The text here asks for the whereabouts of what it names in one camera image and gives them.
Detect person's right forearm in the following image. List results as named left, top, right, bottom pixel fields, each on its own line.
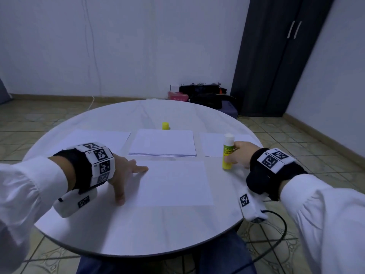
left=279, top=174, right=365, bottom=274

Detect person's right hand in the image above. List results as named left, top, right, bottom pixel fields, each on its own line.
left=225, top=141, right=262, bottom=169

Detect white wall cable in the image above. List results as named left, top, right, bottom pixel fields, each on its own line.
left=83, top=0, right=100, bottom=109

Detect person's left forearm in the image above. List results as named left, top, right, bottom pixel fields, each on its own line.
left=0, top=155, right=76, bottom=274

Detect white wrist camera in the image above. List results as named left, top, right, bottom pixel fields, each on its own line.
left=53, top=188, right=99, bottom=218
left=238, top=191, right=270, bottom=224

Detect grey door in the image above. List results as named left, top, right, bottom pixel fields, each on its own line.
left=0, top=77, right=13, bottom=105

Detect blue suitcase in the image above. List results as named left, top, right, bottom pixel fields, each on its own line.
left=219, top=101, right=240, bottom=119

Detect black left wristband with markers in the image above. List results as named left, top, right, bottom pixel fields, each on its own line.
left=54, top=142, right=116, bottom=194

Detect person's left hand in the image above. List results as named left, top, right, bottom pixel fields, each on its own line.
left=108, top=155, right=149, bottom=206

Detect black right wristband with markers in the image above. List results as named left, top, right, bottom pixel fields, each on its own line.
left=246, top=147, right=308, bottom=201

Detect white paper stack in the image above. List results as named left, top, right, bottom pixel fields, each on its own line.
left=54, top=130, right=132, bottom=155
left=200, top=132, right=263, bottom=159

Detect black wristband with markers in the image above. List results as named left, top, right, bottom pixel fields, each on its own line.
left=54, top=142, right=116, bottom=194
left=246, top=147, right=308, bottom=201

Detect black wardrobe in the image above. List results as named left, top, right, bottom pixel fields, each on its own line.
left=230, top=0, right=337, bottom=118

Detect black bag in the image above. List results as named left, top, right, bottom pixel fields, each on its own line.
left=178, top=83, right=232, bottom=109

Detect black right camera cable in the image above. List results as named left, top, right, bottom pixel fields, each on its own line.
left=228, top=209, right=289, bottom=274

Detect single white paper sheet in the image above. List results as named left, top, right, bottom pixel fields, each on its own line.
left=122, top=159, right=215, bottom=207
left=128, top=129, right=197, bottom=157

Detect pink box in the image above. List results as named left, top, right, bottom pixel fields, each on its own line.
left=168, top=91, right=189, bottom=102

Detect yellow glue stick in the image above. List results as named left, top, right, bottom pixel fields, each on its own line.
left=222, top=133, right=236, bottom=171

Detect person's legs in blue jeans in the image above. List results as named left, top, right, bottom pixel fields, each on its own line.
left=76, top=231, right=257, bottom=274

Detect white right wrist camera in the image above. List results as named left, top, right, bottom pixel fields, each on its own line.
left=238, top=191, right=270, bottom=224

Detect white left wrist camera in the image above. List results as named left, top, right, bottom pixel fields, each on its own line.
left=53, top=188, right=99, bottom=218

